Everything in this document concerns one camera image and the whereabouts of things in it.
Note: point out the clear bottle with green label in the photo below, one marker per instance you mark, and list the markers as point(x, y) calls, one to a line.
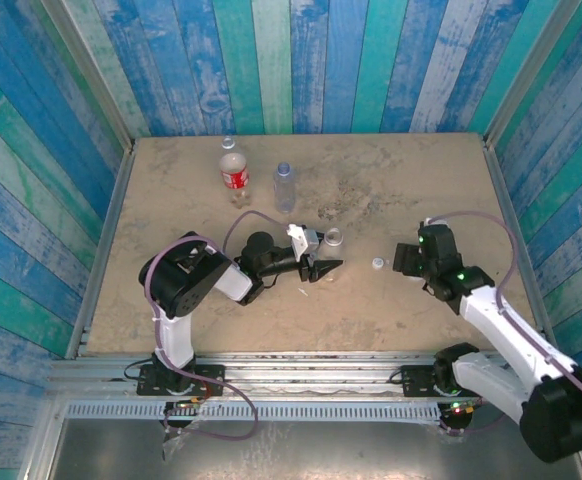
point(333, 251)

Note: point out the white printed bottle cap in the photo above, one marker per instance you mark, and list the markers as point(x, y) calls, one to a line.
point(379, 263)

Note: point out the small clear plastic bottle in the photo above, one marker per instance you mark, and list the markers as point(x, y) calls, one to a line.
point(284, 192)

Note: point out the clear bottle with red label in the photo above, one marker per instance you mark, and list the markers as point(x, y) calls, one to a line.
point(234, 177)

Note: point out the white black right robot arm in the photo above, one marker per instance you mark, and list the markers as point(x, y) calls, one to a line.
point(486, 330)

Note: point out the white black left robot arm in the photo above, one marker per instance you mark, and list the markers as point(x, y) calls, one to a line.
point(176, 340)

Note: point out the small circuit board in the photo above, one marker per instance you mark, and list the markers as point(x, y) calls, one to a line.
point(186, 404)
point(458, 407)

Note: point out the shiny metal panel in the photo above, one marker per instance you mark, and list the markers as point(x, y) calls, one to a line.
point(321, 450)

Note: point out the aluminium table edge rail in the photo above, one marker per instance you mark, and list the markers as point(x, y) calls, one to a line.
point(102, 250)
point(507, 200)

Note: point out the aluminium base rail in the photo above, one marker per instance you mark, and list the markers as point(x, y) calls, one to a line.
point(311, 375)

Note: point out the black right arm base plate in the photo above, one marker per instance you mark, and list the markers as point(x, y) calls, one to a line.
point(416, 382)

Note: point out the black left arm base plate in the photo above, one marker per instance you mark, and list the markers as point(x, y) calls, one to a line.
point(206, 380)

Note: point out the aluminium corner post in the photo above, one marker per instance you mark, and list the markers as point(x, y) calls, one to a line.
point(92, 75)
point(526, 75)

